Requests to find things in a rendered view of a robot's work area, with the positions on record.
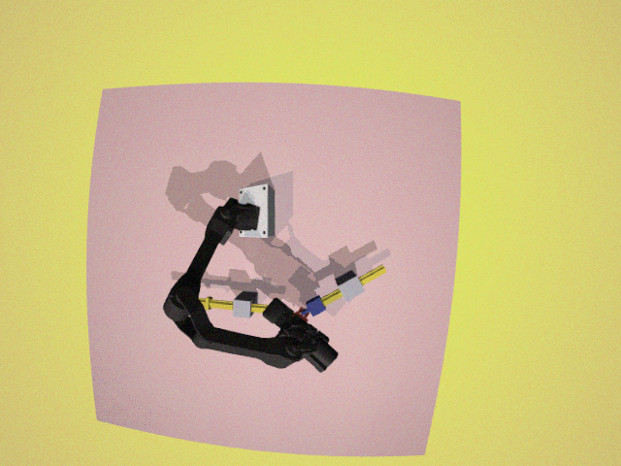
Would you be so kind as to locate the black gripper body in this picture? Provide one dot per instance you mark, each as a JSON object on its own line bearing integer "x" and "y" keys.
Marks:
{"x": 275, "y": 313}

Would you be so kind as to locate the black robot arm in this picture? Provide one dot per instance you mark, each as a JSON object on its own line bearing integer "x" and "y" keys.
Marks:
{"x": 183, "y": 300}

